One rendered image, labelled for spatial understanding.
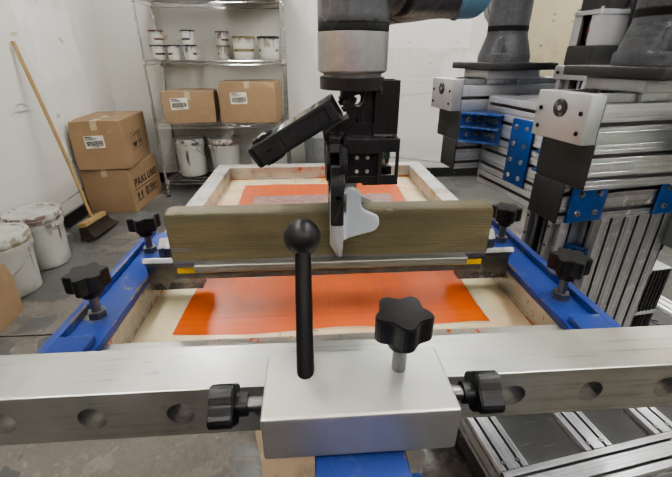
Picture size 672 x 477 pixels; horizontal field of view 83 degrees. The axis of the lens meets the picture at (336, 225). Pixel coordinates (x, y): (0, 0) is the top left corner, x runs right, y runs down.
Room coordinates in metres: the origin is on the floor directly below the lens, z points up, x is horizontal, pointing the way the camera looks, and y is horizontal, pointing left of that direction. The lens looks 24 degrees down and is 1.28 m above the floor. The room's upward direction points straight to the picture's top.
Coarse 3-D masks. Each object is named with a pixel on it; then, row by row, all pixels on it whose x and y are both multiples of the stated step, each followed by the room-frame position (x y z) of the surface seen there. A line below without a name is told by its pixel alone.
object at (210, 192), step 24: (216, 168) 1.03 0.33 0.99; (240, 168) 1.04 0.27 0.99; (264, 168) 1.04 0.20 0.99; (288, 168) 1.05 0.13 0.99; (312, 168) 1.05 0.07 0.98; (408, 168) 1.07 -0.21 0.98; (216, 192) 0.86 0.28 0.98; (432, 192) 0.84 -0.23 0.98; (504, 288) 0.48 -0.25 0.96; (144, 312) 0.42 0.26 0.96; (528, 312) 0.41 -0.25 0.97; (120, 336) 0.35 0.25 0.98; (288, 336) 0.34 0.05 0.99; (336, 336) 0.34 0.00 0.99; (360, 336) 0.34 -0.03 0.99
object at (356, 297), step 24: (360, 192) 0.93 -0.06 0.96; (384, 192) 0.93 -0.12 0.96; (336, 288) 0.49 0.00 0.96; (360, 288) 0.49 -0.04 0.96; (384, 288) 0.49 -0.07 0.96; (408, 288) 0.49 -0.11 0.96; (432, 288) 0.49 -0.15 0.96; (456, 288) 0.49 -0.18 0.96; (336, 312) 0.43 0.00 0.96; (360, 312) 0.43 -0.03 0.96; (432, 312) 0.43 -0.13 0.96; (456, 312) 0.43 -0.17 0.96; (480, 312) 0.43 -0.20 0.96
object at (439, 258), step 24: (216, 264) 0.41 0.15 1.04; (240, 264) 0.41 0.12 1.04; (264, 264) 0.41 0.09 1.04; (288, 264) 0.42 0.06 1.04; (312, 264) 0.42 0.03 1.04; (336, 264) 0.42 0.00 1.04; (360, 264) 0.42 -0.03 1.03; (384, 264) 0.42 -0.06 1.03; (408, 264) 0.43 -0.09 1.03; (432, 264) 0.43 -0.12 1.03
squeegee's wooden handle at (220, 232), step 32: (192, 224) 0.42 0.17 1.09; (224, 224) 0.42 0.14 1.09; (256, 224) 0.43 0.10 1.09; (288, 224) 0.43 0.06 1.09; (320, 224) 0.43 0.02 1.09; (384, 224) 0.44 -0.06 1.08; (416, 224) 0.44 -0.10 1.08; (448, 224) 0.44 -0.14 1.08; (480, 224) 0.44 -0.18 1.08; (192, 256) 0.42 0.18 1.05; (224, 256) 0.42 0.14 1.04; (256, 256) 0.43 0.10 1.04; (288, 256) 0.43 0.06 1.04; (320, 256) 0.43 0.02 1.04; (480, 256) 0.45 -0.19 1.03
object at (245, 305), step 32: (256, 192) 0.93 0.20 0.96; (288, 192) 0.93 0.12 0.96; (320, 192) 0.93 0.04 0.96; (224, 288) 0.49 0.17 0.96; (256, 288) 0.49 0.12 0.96; (288, 288) 0.49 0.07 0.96; (320, 288) 0.49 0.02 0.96; (192, 320) 0.41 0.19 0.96; (224, 320) 0.41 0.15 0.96; (256, 320) 0.41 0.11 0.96; (288, 320) 0.41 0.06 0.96; (320, 320) 0.41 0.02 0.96
